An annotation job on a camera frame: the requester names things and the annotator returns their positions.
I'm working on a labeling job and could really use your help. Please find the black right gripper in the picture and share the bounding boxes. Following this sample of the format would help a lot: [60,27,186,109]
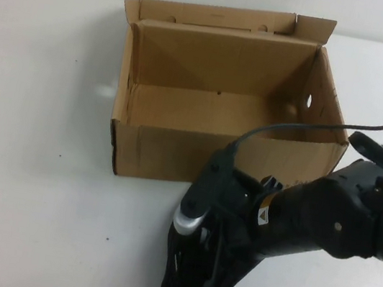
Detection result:
[190,166,281,287]

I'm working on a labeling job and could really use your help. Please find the brown cardboard shoe box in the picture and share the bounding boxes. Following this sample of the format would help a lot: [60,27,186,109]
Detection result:
[96,0,368,211]

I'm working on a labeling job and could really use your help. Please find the right wrist camera silver ends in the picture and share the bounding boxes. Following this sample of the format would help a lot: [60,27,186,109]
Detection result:
[171,141,240,238]

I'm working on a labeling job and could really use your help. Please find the right wrist camera black cable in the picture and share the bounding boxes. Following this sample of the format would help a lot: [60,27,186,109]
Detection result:
[224,91,383,182]

